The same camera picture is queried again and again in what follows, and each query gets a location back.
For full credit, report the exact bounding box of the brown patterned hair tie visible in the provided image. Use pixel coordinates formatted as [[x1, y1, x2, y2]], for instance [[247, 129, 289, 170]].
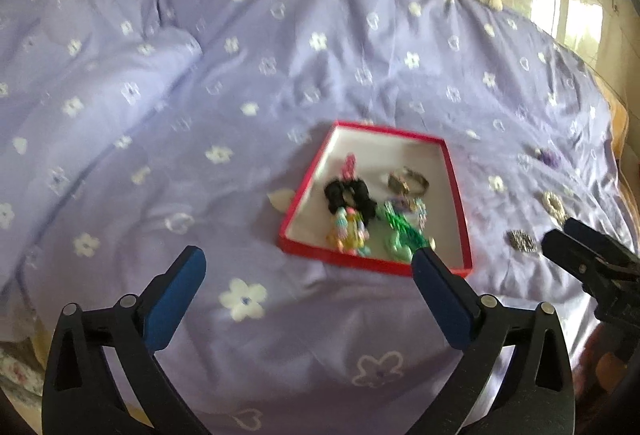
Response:
[[386, 167, 432, 197]]

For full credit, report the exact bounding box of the colourful bead bracelet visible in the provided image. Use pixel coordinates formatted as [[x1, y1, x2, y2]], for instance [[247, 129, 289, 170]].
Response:
[[325, 206, 373, 257]]

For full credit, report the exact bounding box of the pink beaded hair clip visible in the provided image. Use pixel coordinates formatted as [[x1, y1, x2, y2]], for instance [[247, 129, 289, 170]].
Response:
[[341, 153, 357, 181]]

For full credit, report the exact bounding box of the lilac hair tie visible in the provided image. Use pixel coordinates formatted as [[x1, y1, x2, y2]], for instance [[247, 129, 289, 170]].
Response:
[[386, 195, 419, 215]]

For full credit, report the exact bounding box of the person's right hand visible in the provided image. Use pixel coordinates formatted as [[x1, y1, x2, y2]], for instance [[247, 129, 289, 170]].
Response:
[[573, 322, 639, 401]]

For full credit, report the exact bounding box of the red shallow box lid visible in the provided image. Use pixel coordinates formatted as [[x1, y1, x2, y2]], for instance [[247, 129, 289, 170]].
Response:
[[278, 121, 473, 277]]

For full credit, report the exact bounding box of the dark green hair tie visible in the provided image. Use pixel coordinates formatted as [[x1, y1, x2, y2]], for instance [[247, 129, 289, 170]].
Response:
[[376, 204, 432, 253]]

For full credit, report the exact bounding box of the silver glitter hair clip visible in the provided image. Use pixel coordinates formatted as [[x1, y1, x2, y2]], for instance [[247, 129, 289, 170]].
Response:
[[506, 229, 539, 253]]

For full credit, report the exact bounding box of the white pearl bracelet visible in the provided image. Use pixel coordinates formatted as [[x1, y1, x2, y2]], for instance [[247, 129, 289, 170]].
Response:
[[541, 191, 570, 225]]

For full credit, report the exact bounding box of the purple scrunchie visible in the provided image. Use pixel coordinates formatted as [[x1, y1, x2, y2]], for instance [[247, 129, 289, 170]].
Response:
[[535, 148, 561, 169]]

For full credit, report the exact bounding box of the black scrunchie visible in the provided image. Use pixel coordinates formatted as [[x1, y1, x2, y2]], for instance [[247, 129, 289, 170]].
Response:
[[324, 178, 378, 225]]

